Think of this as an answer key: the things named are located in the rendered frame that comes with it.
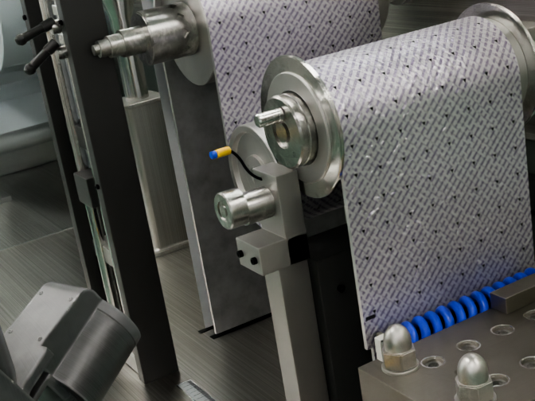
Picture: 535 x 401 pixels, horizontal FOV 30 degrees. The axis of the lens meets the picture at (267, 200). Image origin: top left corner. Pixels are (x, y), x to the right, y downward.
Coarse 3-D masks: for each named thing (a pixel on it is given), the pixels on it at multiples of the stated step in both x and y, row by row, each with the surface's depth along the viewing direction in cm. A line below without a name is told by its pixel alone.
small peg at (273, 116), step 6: (276, 108) 97; (258, 114) 96; (264, 114) 96; (270, 114) 96; (276, 114) 96; (282, 114) 96; (258, 120) 96; (264, 120) 95; (270, 120) 96; (276, 120) 96; (282, 120) 97; (258, 126) 96; (264, 126) 96
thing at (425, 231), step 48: (480, 144) 103; (384, 192) 98; (432, 192) 101; (480, 192) 105; (528, 192) 108; (384, 240) 99; (432, 240) 103; (480, 240) 106; (528, 240) 110; (384, 288) 101; (432, 288) 104; (480, 288) 107
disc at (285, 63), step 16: (272, 64) 100; (288, 64) 97; (304, 64) 95; (320, 80) 93; (320, 96) 94; (336, 112) 92; (336, 128) 93; (336, 144) 94; (336, 160) 94; (336, 176) 95; (304, 192) 102; (320, 192) 99
